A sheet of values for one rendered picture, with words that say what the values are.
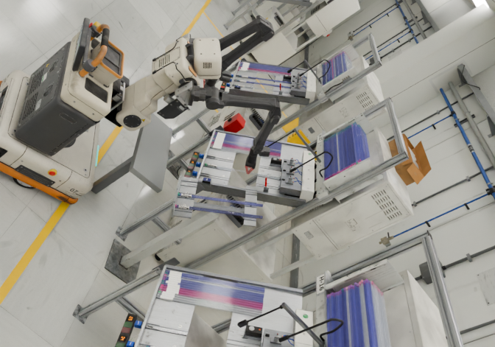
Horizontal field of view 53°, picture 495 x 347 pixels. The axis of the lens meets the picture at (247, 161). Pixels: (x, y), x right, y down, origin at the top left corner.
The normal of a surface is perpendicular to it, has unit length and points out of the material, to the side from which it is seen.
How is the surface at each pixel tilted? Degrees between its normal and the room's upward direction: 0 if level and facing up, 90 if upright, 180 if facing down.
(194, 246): 90
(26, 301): 0
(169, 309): 45
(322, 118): 90
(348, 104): 90
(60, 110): 90
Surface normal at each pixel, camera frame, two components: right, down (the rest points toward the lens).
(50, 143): 0.11, 0.75
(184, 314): 0.13, -0.83
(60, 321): 0.78, -0.48
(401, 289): -0.61, -0.71
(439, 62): -0.12, 0.53
